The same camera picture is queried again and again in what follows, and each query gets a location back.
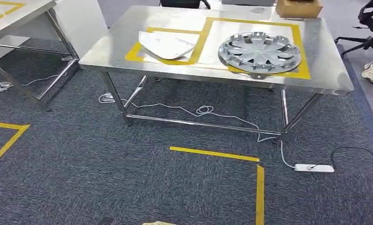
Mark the tan rounded object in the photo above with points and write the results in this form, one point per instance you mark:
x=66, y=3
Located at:
x=158, y=223

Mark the black object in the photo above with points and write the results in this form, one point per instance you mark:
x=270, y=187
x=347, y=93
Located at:
x=183, y=3

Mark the white board panel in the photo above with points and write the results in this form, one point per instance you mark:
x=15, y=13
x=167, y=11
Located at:
x=81, y=24

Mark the yellow tape on table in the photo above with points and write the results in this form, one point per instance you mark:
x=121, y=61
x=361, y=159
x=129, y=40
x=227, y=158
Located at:
x=9, y=9

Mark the silver wheel hubcap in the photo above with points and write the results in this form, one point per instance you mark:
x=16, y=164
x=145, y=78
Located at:
x=259, y=52

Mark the white power adapter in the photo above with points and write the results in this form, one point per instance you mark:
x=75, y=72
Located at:
x=106, y=98

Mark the white curved plastic car part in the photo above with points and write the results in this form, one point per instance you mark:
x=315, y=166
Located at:
x=164, y=46

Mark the black office chair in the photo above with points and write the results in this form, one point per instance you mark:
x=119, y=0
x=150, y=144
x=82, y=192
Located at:
x=372, y=18

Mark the white power strip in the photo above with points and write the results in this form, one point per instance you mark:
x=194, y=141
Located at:
x=313, y=168

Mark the yellow floor tape strip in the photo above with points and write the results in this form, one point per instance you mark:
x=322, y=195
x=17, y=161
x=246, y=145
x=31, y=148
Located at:
x=6, y=125
x=214, y=153
x=260, y=195

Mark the steel table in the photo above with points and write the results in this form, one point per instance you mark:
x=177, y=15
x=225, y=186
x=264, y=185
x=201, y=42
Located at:
x=19, y=15
x=323, y=62

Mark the cardboard box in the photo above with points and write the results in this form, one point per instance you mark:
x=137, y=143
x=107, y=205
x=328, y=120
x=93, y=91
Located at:
x=298, y=11

